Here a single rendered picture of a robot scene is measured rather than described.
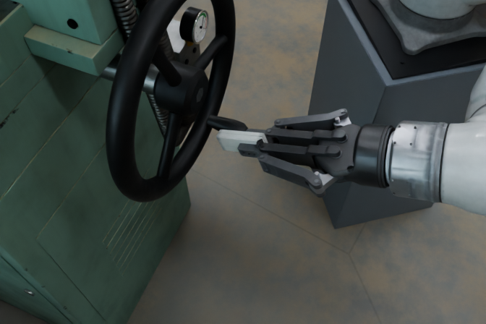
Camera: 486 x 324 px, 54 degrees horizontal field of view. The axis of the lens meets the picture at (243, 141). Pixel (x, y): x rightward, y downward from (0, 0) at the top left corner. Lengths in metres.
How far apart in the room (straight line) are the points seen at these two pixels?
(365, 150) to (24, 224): 0.47
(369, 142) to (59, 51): 0.37
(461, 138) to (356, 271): 0.87
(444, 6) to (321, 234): 0.72
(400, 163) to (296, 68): 1.24
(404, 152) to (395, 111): 0.45
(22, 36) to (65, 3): 0.08
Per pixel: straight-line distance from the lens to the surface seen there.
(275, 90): 1.67
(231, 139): 0.65
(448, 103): 1.05
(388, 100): 0.94
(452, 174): 0.54
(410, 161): 0.54
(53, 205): 0.78
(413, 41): 0.97
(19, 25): 0.61
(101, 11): 0.55
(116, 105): 0.46
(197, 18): 0.87
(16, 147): 0.67
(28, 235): 0.76
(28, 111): 0.66
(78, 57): 0.57
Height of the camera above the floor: 1.25
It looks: 55 degrees down
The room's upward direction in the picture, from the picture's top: straight up
